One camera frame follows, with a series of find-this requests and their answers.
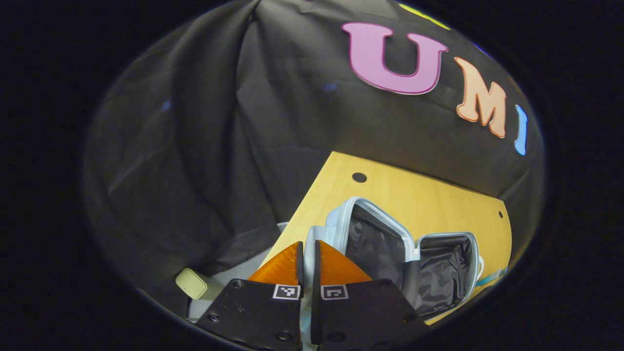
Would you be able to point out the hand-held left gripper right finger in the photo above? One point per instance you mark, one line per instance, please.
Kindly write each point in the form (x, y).
(317, 265)

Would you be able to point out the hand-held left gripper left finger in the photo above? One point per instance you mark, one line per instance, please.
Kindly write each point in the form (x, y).
(299, 265)

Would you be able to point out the light blue suitcase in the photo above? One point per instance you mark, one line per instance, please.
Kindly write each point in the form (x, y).
(380, 243)

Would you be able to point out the pale green bin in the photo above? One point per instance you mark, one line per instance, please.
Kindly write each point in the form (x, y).
(192, 282)

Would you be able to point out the black backdrop cloth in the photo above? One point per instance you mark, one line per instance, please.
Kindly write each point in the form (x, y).
(219, 122)

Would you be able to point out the teal strip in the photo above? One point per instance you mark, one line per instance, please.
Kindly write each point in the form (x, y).
(490, 279)

